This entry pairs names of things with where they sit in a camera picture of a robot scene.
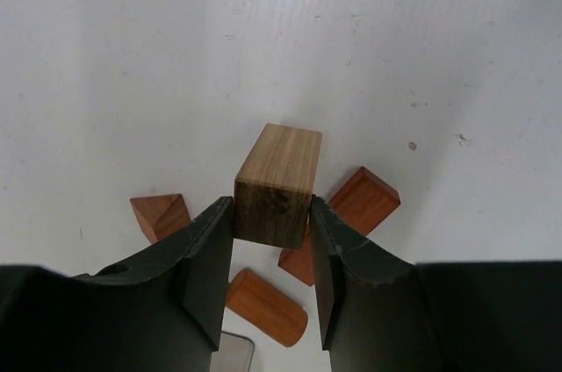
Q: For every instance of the light wood rectangular block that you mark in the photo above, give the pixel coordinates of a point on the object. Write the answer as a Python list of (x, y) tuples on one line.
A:
[(274, 187)]

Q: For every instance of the red-brown wooden cylinder block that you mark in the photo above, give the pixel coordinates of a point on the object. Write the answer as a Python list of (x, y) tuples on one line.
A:
[(266, 308)]

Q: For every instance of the red-brown wooden triangle block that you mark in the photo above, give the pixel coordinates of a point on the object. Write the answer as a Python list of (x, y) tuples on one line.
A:
[(160, 216)]

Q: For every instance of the red-brown long rectangular block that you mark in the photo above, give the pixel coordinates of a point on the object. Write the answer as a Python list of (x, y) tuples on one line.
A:
[(363, 203)]

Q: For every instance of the clear plastic box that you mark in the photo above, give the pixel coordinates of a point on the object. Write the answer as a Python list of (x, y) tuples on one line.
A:
[(235, 354)]

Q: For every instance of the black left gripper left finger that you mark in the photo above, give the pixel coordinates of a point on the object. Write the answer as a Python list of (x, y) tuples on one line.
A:
[(158, 310)]

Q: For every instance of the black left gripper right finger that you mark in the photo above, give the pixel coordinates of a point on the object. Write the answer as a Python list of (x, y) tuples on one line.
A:
[(380, 313)]

